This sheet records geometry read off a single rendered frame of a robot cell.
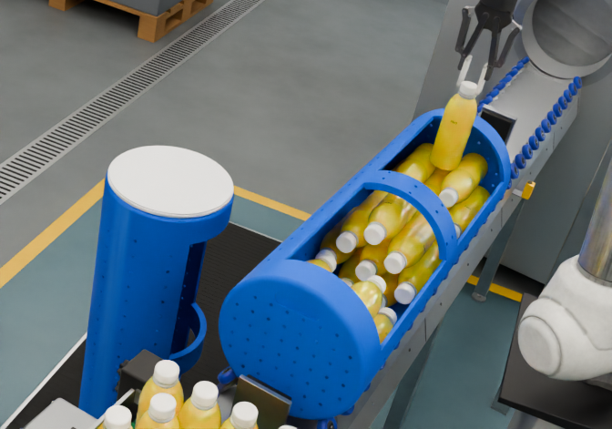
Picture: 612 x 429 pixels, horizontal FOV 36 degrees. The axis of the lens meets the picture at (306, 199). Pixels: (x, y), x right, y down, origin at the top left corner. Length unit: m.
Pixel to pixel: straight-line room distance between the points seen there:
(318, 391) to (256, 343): 0.13
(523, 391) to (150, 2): 3.71
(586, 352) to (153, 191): 0.95
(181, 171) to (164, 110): 2.42
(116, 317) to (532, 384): 0.93
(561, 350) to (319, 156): 2.89
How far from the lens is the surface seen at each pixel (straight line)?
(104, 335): 2.23
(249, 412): 1.47
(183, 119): 4.46
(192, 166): 2.13
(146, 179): 2.05
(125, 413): 1.43
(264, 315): 1.58
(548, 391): 1.85
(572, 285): 1.65
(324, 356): 1.57
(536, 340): 1.66
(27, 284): 3.36
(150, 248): 2.01
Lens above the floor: 2.15
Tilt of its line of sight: 32 degrees down
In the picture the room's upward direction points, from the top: 14 degrees clockwise
